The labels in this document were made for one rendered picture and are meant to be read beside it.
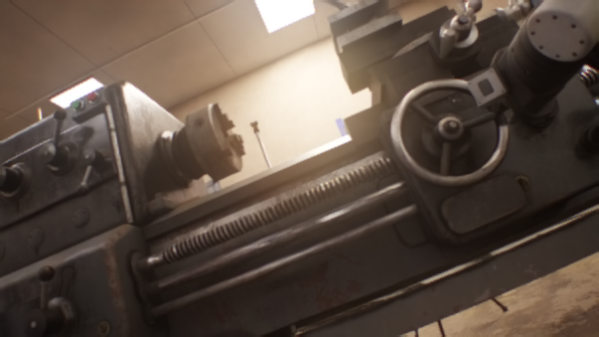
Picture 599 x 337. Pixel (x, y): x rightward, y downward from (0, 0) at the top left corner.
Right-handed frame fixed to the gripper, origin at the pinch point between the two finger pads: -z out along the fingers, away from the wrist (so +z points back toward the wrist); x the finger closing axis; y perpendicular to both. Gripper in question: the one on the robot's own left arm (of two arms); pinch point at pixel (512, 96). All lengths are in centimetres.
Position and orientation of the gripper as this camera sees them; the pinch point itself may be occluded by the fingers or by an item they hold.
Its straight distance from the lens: 66.1
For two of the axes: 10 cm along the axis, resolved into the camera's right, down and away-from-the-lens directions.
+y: -9.4, 3.3, 1.0
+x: -2.9, -9.0, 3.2
